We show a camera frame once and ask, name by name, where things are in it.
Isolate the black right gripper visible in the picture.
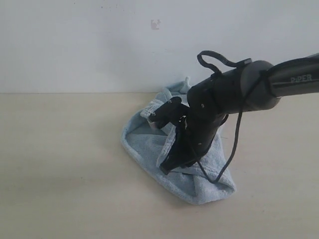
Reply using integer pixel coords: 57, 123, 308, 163
159, 68, 244, 175

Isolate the light blue terry towel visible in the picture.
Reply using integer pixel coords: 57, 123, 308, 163
121, 77, 236, 205

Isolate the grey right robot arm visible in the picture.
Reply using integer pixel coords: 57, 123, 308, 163
160, 51, 319, 174

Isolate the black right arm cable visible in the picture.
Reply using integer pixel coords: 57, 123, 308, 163
190, 50, 272, 184

